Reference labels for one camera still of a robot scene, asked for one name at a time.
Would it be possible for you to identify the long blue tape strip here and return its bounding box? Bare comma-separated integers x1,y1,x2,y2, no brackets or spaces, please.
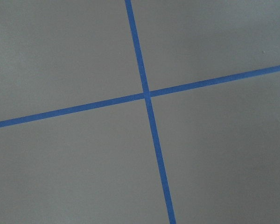
125,0,176,224

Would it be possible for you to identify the crossing blue tape strip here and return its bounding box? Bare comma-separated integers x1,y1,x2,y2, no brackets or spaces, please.
0,65,280,128

